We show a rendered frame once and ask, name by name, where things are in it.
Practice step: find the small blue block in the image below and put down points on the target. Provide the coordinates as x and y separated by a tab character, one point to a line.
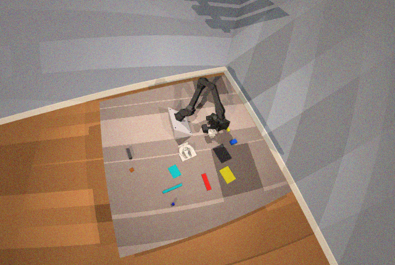
233	141

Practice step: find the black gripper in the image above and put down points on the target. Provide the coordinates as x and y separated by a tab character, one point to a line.
206	129

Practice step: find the yellow flat rectangular plate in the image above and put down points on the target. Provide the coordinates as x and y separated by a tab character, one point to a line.
227	174

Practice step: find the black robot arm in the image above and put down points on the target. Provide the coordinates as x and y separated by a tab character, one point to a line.
218	118

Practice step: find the red flat bar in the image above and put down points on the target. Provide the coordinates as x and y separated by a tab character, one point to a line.
206	182

